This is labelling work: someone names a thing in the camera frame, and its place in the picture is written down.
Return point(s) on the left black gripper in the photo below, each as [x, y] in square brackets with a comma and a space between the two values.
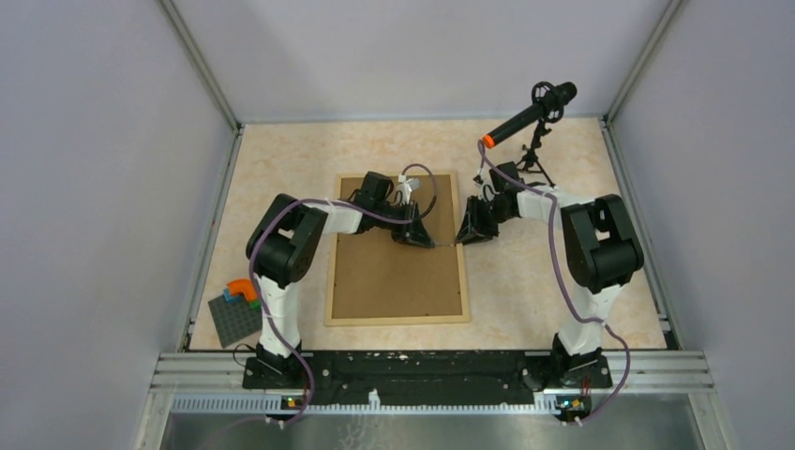
[414, 233]

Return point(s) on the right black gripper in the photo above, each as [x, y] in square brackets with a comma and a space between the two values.
[473, 229]

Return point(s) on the wooden picture frame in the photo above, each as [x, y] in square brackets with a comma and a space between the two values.
[373, 280]

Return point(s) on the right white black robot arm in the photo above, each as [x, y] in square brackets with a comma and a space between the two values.
[594, 251]

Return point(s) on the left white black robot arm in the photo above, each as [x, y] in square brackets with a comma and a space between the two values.
[284, 244]

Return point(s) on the black mini tripod stand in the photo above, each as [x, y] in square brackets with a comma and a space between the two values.
[530, 162]

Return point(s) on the black microphone orange tip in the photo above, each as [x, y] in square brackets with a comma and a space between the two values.
[547, 106]

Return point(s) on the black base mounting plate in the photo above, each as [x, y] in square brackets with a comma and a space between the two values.
[426, 378]

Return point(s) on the orange curved toy block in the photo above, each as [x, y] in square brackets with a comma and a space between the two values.
[244, 288]

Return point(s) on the blue lego brick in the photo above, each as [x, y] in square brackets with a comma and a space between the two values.
[230, 297]

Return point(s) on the grey lego baseplate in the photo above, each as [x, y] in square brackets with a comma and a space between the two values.
[234, 321]

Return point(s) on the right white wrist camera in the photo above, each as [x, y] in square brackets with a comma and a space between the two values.
[484, 185]

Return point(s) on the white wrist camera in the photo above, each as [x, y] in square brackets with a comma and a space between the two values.
[484, 185]
[405, 187]

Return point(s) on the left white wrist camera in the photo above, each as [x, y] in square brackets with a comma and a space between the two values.
[405, 187]

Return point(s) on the aluminium front rail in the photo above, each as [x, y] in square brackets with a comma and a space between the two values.
[211, 382]

